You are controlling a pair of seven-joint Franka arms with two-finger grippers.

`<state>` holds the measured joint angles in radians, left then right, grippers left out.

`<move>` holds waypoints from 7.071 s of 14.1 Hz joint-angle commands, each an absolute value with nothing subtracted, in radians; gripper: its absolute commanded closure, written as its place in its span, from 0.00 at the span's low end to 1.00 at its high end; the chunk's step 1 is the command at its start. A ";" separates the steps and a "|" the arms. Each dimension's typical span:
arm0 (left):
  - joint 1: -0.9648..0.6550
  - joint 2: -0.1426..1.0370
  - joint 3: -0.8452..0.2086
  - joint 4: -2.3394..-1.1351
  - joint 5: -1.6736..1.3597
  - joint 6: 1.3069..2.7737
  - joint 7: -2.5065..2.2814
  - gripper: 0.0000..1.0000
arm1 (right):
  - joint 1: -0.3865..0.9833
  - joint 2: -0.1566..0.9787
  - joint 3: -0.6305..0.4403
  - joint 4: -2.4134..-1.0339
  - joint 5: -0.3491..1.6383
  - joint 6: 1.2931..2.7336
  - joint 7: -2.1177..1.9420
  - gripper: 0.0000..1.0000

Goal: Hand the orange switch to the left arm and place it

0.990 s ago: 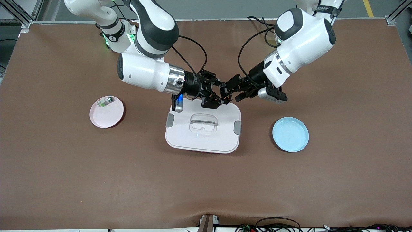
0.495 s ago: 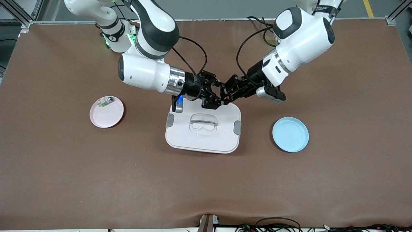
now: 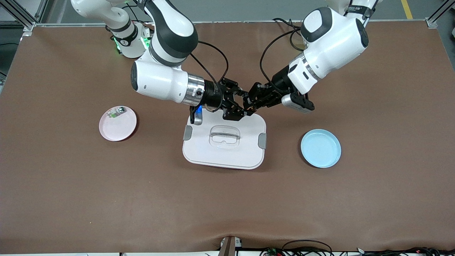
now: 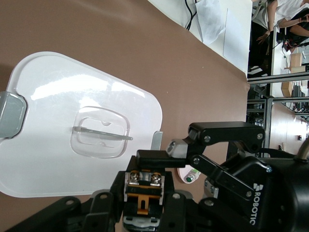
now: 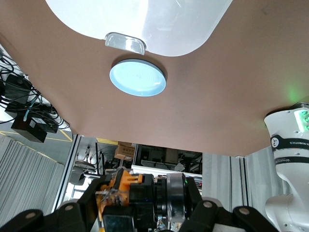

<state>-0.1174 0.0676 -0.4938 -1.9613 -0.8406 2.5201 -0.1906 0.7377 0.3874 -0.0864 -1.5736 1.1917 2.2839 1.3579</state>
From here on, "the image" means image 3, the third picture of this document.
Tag green and white switch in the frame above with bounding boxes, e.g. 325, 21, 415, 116
108, 106, 127, 119

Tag black base cables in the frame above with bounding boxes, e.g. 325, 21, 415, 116
272, 17, 305, 50
123, 3, 148, 25

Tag metal table edge rail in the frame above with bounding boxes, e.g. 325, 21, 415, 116
34, 20, 427, 27

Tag aluminium frame post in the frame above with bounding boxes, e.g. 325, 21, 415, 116
0, 0, 48, 32
425, 0, 455, 29

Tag light blue round plate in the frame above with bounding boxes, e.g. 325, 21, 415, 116
301, 129, 342, 169

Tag black cable bundle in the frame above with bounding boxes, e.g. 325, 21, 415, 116
355, 246, 455, 256

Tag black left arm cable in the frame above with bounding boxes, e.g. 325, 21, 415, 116
259, 28, 303, 91

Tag white lidded box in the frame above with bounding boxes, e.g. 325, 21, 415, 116
182, 108, 267, 170

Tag metal table edge bracket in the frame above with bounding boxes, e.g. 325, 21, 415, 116
219, 236, 243, 256

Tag pink round plate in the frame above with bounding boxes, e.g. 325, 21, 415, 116
99, 106, 137, 142

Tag black looped cable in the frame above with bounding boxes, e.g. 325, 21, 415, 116
283, 240, 333, 256

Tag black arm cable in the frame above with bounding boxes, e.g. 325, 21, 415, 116
188, 40, 229, 86
259, 28, 303, 91

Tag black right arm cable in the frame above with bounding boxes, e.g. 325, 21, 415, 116
188, 40, 229, 86

